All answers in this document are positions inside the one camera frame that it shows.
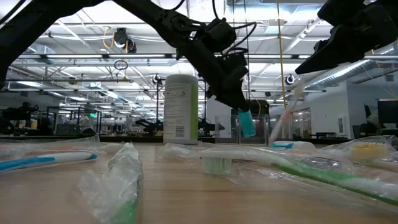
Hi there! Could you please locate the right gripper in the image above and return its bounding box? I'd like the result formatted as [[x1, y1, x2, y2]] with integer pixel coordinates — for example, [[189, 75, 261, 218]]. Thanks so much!
[[294, 4, 398, 75]]

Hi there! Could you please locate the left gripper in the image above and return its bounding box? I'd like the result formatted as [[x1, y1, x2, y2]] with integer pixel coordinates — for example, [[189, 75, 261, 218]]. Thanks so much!
[[177, 39, 250, 110]]

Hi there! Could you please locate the orange toothbrush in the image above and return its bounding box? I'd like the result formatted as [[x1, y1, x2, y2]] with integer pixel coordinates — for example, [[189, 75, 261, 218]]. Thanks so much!
[[267, 83, 304, 146], [323, 136, 398, 174]]

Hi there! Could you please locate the blue toothbrush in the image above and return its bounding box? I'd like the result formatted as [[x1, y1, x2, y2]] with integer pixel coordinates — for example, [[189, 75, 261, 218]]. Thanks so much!
[[0, 136, 126, 175]]

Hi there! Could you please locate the black monitor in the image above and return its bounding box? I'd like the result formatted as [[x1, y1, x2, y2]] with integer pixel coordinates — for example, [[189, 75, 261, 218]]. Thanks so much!
[[377, 98, 398, 125], [231, 98, 271, 117]]

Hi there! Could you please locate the white green wipes canister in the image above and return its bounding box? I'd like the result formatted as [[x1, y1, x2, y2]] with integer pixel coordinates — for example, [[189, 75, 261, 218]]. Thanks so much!
[[163, 73, 199, 146]]

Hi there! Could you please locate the green wrapped toothbrush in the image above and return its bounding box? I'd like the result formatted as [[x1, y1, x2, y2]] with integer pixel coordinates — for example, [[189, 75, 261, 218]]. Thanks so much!
[[76, 142, 144, 224], [161, 144, 398, 209]]

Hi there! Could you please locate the silver air duct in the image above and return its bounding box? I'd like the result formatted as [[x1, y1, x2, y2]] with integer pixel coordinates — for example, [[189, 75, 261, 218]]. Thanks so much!
[[303, 39, 398, 91]]

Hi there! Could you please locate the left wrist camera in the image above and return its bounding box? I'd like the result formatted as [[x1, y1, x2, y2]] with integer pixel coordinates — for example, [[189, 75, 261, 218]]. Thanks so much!
[[223, 47, 249, 75]]

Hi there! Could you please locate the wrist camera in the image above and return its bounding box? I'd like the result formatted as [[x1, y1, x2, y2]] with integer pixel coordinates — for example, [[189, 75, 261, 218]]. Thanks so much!
[[223, 47, 249, 75], [317, 0, 368, 27]]

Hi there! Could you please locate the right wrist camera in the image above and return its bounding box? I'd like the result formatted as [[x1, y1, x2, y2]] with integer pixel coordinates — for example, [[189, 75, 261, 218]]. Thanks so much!
[[317, 0, 368, 27]]

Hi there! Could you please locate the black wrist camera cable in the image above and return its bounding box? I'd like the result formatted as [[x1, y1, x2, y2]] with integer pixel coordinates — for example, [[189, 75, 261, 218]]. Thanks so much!
[[213, 0, 258, 55]]

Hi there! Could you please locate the black aluminium table frame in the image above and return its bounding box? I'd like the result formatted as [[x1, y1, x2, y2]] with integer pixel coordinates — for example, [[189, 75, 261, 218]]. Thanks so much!
[[0, 134, 398, 144]]

